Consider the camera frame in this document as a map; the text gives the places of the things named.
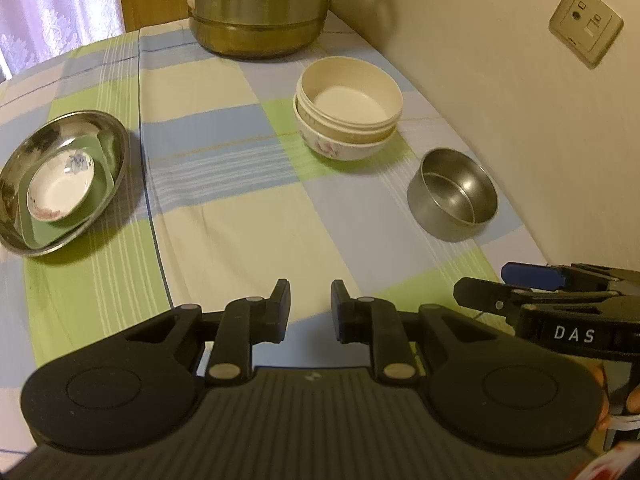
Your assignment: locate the purple lace curtain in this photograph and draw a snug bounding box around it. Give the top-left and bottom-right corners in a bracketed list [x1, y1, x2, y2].
[1, 0, 125, 80]

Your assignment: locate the green square plastic plate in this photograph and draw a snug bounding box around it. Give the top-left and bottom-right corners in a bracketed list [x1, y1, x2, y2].
[18, 136, 114, 249]

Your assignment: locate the plaid checkered tablecloth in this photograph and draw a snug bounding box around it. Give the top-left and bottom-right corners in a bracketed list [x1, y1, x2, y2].
[1, 16, 544, 467]

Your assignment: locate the white floral ceramic bowl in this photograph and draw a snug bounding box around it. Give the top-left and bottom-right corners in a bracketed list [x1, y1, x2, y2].
[293, 98, 396, 162]

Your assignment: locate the small stainless steel bowl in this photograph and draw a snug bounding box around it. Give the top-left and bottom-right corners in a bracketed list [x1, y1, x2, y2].
[407, 148, 499, 242]

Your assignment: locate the white floral ceramic dish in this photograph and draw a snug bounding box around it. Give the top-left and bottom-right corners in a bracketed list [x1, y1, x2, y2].
[26, 148, 94, 222]

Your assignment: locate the person's hand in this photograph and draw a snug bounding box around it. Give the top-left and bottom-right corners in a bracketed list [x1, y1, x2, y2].
[592, 364, 640, 430]

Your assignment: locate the cream plastic bowl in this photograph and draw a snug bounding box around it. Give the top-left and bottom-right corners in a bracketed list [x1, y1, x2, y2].
[294, 56, 404, 144]

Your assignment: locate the beige wall socket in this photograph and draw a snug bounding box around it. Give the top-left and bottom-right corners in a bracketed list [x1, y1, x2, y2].
[549, 0, 624, 70]

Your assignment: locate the large stainless steel basin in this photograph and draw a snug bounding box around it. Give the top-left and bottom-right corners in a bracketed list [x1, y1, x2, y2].
[0, 110, 131, 258]

